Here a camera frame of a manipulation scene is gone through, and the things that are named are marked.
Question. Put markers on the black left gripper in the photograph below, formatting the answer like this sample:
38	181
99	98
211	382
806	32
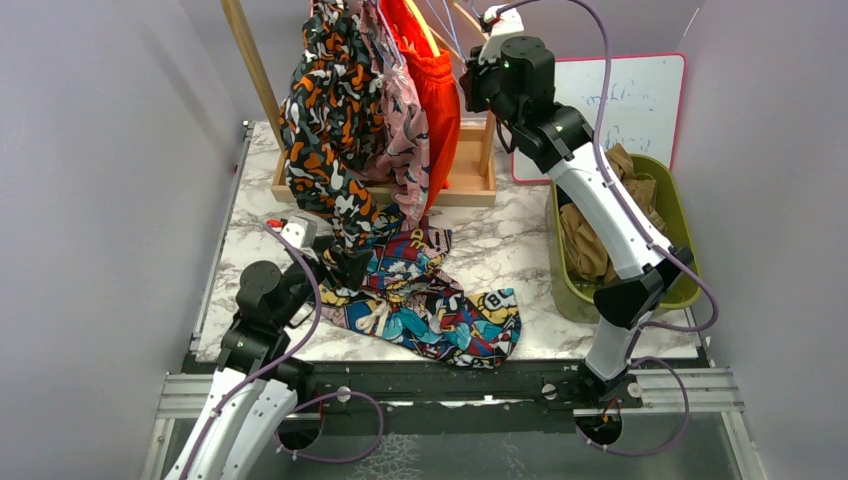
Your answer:
352	264

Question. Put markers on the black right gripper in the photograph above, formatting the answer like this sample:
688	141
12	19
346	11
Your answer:
471	77

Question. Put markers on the colourful patterned shorts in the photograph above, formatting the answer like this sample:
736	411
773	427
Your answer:
408	300

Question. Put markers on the cream wooden hanger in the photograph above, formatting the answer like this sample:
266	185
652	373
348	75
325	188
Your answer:
465	14

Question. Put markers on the tan khaki shorts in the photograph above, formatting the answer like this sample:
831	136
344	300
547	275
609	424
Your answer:
585	255

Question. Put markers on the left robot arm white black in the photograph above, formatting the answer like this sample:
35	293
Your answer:
258	381

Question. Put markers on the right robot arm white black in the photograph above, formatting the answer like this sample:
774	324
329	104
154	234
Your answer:
563	147

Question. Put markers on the pink patterned garment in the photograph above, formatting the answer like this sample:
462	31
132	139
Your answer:
404	163

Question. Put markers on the wooden clothes rack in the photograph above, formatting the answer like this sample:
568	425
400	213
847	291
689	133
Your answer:
473	175

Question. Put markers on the pink framed whiteboard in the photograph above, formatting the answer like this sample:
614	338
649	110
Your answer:
643	100

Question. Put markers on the camouflage orange black garment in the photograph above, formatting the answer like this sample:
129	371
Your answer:
331	124

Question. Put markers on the olive green plastic basket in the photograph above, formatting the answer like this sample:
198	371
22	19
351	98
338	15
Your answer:
573	296

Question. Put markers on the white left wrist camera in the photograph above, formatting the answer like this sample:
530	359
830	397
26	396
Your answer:
297	231

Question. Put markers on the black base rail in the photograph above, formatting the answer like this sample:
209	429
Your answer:
431	398

